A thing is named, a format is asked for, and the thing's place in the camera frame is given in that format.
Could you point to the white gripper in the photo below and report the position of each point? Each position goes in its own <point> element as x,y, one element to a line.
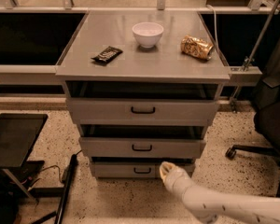
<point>174,178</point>

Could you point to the grey drawer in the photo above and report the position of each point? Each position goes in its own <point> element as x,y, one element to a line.
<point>110,167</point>
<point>125,141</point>
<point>141,103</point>

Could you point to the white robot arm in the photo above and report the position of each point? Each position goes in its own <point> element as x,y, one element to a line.
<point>207,204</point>

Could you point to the grey bottom drawer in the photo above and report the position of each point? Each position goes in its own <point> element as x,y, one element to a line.
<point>110,167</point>

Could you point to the grey drawer cabinet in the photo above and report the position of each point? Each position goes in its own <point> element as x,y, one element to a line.
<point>163,63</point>

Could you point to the grey top drawer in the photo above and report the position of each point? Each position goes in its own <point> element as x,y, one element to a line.
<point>141,103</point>

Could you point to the black pole on floor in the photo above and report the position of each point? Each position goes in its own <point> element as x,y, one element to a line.
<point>62,193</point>

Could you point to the black office chair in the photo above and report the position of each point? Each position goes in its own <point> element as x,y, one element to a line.
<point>267,117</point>

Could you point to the crushed gold can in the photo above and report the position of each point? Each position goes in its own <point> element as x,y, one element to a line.
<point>196,47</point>

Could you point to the black snack bar wrapper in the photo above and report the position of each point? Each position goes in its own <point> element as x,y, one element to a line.
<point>107,55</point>

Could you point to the white bowl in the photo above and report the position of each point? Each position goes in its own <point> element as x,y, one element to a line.
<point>147,34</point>

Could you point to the black side table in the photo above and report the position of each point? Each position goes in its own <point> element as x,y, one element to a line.
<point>18,134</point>

